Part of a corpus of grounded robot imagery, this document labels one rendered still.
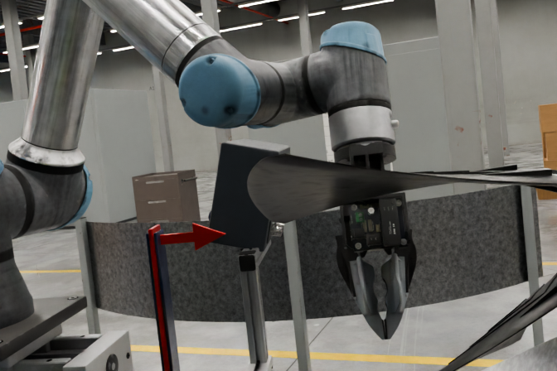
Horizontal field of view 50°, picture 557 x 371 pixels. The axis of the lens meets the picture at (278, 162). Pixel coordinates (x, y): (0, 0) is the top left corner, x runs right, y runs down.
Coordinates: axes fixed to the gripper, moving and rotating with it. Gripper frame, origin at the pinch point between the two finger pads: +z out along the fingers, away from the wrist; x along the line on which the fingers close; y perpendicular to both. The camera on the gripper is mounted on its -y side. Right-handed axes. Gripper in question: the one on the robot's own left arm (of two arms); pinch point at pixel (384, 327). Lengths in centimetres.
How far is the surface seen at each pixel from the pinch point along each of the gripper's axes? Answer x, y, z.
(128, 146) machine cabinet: -361, -889, -303
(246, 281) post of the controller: -21.4, -34.8, -8.4
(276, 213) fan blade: -9.3, 16.0, -11.5
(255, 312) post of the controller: -20.5, -36.5, -3.0
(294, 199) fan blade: -7.2, 19.6, -11.8
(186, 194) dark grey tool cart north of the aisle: -190, -617, -150
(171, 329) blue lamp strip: -19.3, 17.3, -1.8
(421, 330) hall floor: 34, -306, 13
